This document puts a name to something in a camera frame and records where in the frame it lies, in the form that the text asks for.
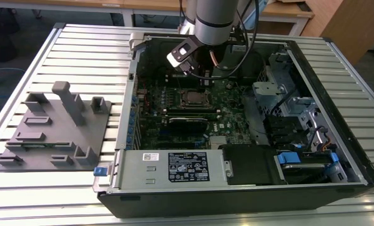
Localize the metal socket cover frame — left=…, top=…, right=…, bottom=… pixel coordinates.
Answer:
left=181, top=89, right=214, bottom=107

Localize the CPU socket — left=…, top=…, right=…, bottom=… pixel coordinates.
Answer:
left=179, top=89, right=214, bottom=108

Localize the black RAM slot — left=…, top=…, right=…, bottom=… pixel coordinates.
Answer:
left=169, top=112, right=222, bottom=116
left=167, top=114, right=222, bottom=119
left=169, top=109, right=222, bottom=113

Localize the grey case release latch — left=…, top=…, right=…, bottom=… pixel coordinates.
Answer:
left=128, top=32, right=147, bottom=51

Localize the green motherboard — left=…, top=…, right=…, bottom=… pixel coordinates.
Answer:
left=132, top=77, right=259, bottom=150

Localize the black graphics card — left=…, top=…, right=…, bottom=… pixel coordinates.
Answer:
left=169, top=117, right=210, bottom=137

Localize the silver chipset heatsink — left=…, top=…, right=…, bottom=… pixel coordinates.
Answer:
left=210, top=135, right=229, bottom=145

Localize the silver drive cage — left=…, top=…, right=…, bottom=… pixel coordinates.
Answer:
left=267, top=53, right=342, bottom=153

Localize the hard disk in blue carrier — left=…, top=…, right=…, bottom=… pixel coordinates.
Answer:
left=277, top=152, right=329, bottom=185

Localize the wooden cabinet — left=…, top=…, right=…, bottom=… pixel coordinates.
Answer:
left=301, top=0, right=374, bottom=65

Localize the silver power supply unit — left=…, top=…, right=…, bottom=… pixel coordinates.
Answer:
left=110, top=149, right=229, bottom=190

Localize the grey parts rack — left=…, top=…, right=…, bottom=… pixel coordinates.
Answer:
left=0, top=81, right=114, bottom=170

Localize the blue power supply latch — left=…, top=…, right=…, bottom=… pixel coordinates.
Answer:
left=92, top=166, right=108, bottom=177

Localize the black open PC case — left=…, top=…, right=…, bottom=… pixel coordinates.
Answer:
left=92, top=32, right=374, bottom=219

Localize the black office chair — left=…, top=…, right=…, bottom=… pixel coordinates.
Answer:
left=0, top=7, right=22, bottom=63

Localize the green RAM stick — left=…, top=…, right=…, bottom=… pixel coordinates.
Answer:
left=22, top=143, right=58, bottom=148

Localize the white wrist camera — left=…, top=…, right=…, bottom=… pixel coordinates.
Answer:
left=167, top=36, right=203, bottom=73

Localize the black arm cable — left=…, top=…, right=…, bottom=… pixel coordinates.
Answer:
left=190, top=0, right=261, bottom=81

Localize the silver metal bracket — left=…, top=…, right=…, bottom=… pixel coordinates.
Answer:
left=253, top=81, right=285, bottom=97

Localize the black drive wire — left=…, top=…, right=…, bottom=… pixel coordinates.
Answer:
left=270, top=87, right=298, bottom=118

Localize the wooden desk white frame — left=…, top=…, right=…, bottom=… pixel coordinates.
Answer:
left=0, top=0, right=134, bottom=26
left=123, top=0, right=315, bottom=36

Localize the coloured wire bundle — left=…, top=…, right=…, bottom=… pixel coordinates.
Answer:
left=318, top=138, right=332, bottom=151

